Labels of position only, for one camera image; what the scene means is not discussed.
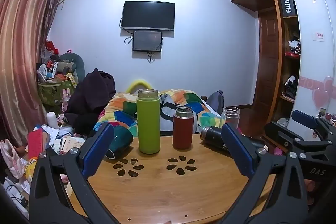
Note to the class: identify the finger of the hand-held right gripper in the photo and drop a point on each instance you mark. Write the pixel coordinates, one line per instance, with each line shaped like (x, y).
(304, 119)
(275, 133)

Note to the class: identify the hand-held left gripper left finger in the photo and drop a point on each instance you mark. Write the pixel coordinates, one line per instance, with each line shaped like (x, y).
(97, 151)

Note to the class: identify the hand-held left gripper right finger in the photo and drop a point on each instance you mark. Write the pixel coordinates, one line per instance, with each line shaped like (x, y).
(237, 151)

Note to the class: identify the dark green cup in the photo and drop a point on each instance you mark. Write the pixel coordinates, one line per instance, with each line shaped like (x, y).
(120, 142)

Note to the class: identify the black cup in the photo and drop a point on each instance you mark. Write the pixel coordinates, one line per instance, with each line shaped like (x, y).
(214, 136)

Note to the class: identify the clear glass cup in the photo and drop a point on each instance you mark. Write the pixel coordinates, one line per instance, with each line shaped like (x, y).
(231, 116)

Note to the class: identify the tall green cup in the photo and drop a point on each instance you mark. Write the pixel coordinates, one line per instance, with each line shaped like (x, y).
(148, 124)

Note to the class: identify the red cup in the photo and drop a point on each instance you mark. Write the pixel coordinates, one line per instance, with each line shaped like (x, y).
(183, 130)

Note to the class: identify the pink heart sticker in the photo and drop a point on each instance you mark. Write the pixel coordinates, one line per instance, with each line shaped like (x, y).
(320, 96)

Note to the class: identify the pen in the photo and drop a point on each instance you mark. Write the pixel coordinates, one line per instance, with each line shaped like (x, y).
(61, 145)

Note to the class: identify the pile of papers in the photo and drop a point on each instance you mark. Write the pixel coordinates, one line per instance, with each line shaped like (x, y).
(61, 138)

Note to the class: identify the colourful patchwork blanket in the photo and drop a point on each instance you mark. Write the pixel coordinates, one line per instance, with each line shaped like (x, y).
(123, 111)

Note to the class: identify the dark jacket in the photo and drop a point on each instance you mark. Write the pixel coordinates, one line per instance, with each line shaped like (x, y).
(89, 100)

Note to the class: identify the blue grey backpack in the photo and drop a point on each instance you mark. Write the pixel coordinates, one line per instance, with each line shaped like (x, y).
(215, 102)

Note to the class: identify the white bottle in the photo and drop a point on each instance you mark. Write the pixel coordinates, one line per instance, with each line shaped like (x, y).
(52, 120)

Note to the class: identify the red book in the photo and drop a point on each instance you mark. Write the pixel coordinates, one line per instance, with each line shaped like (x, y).
(35, 144)

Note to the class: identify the wooden door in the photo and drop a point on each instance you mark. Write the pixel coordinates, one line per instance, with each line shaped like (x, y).
(267, 61)

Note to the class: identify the white sliding wardrobe door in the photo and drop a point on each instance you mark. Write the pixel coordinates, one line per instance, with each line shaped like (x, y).
(313, 50)

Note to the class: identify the yellow round toy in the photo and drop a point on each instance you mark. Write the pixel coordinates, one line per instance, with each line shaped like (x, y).
(30, 170)

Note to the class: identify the green fabric basket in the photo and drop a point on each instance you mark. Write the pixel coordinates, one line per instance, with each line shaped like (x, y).
(51, 92)

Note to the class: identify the pink striped bag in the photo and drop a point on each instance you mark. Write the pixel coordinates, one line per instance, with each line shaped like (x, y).
(10, 161)

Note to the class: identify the grey plush toy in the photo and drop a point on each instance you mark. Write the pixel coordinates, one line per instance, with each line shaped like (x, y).
(72, 64)

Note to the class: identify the wooden wardrobe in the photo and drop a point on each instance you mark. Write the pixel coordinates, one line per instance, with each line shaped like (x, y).
(275, 29)

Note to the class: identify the black box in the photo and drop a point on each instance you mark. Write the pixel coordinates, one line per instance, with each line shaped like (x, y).
(287, 6)

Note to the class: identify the red gift bag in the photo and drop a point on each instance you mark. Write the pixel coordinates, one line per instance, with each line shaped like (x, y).
(50, 47)

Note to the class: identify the striped pink curtain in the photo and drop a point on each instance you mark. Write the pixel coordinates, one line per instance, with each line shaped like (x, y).
(23, 50)

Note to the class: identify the small wall monitor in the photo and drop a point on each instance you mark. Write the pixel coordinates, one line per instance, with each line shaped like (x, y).
(147, 40)

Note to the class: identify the wall television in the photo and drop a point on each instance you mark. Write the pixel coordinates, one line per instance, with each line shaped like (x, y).
(148, 15)

